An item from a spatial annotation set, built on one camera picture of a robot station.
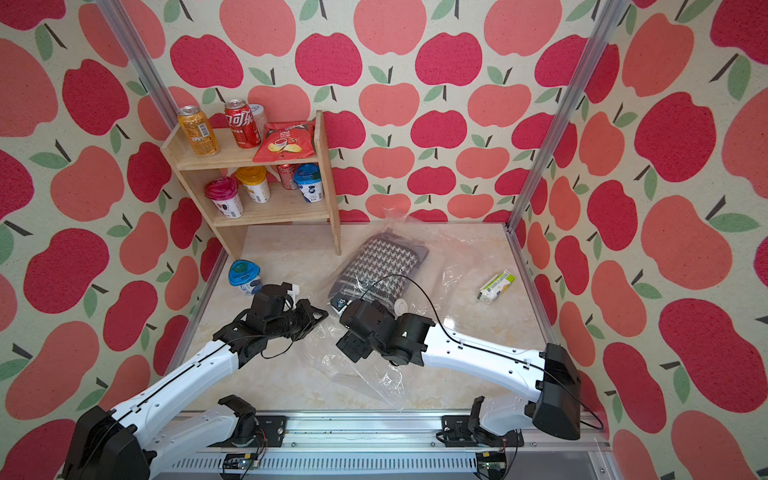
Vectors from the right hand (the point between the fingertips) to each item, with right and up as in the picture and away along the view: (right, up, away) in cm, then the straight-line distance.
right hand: (357, 329), depth 74 cm
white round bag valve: (+11, +4, +10) cm, 15 cm away
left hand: (-7, +2, +5) cm, 9 cm away
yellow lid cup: (-35, +43, +19) cm, 58 cm away
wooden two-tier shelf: (-26, +35, +25) cm, 50 cm away
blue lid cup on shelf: (-17, +42, +19) cm, 49 cm away
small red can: (-25, +46, +23) cm, 57 cm away
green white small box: (+44, +8, +24) cm, 51 cm away
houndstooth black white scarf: (+6, +14, +17) cm, 23 cm away
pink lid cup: (-41, +37, +13) cm, 57 cm away
